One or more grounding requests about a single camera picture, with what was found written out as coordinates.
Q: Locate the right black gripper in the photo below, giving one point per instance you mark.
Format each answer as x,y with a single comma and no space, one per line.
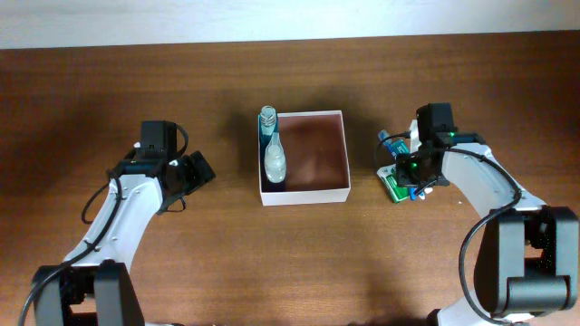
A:
405,178

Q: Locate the purple foam soap pump bottle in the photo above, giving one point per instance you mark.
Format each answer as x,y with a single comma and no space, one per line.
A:
275,164

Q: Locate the blue disposable razor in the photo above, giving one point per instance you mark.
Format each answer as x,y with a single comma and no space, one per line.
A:
413,195

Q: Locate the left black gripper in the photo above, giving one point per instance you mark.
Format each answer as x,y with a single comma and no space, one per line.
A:
197,177

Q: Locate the small toothpaste tube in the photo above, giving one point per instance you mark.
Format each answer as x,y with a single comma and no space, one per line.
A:
399,147

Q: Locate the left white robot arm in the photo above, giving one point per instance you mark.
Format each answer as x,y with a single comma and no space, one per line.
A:
92,286

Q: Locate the teal mouthwash bottle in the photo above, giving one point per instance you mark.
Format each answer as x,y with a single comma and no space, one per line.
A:
267,125

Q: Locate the pink cardboard box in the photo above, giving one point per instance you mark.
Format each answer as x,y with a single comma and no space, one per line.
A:
318,170

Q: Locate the blue toothbrush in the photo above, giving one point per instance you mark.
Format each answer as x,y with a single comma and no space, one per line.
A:
386,140

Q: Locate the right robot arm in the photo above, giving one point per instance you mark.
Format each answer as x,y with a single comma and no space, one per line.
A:
520,260

